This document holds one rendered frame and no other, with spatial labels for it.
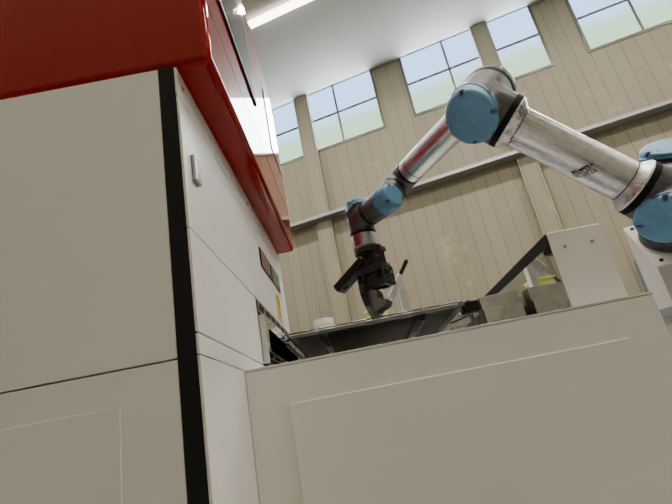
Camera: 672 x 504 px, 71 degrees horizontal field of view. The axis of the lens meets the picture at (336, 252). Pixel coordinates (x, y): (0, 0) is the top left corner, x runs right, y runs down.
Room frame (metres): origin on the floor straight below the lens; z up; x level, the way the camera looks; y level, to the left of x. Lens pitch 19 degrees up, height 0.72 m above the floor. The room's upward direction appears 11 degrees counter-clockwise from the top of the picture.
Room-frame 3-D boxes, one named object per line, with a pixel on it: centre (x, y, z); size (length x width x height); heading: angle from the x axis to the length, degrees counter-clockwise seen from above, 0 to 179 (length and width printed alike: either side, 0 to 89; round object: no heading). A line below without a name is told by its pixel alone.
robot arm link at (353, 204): (1.28, -0.09, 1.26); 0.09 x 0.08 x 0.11; 37
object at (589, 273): (1.05, -0.41, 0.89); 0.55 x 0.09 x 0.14; 0
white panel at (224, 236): (0.93, 0.18, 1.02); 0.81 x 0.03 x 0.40; 0
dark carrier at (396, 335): (1.12, -0.04, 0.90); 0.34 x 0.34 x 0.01; 0
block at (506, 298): (0.98, -0.31, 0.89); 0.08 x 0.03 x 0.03; 90
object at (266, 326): (1.10, 0.17, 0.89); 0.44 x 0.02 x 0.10; 0
